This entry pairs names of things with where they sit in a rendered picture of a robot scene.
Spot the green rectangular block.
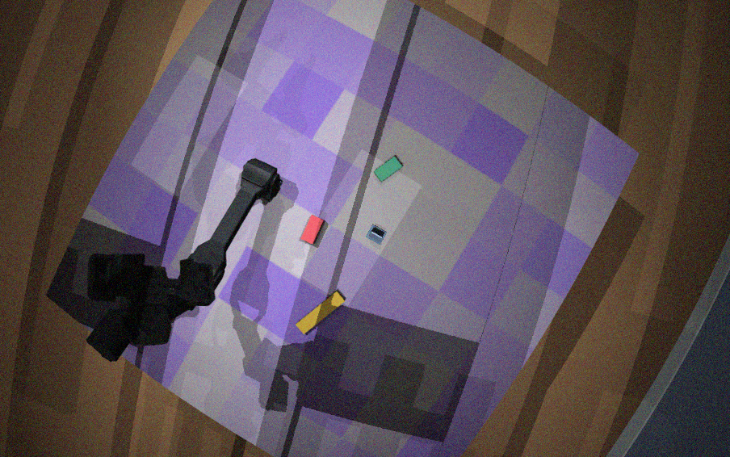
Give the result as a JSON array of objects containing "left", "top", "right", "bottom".
[{"left": 374, "top": 157, "right": 403, "bottom": 182}]

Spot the red rectangular block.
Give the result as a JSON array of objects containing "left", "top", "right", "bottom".
[{"left": 301, "top": 215, "right": 324, "bottom": 244}]

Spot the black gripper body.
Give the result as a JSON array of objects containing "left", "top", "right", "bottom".
[{"left": 87, "top": 254, "right": 216, "bottom": 307}]

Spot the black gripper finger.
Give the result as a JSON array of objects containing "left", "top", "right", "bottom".
[
  {"left": 107, "top": 254, "right": 145, "bottom": 297},
  {"left": 180, "top": 258, "right": 201, "bottom": 300}
]

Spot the yellow bar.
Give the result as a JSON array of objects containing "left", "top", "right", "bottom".
[{"left": 296, "top": 291, "right": 345, "bottom": 333}]

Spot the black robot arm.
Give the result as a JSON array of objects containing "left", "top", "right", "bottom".
[{"left": 86, "top": 158, "right": 283, "bottom": 362}]

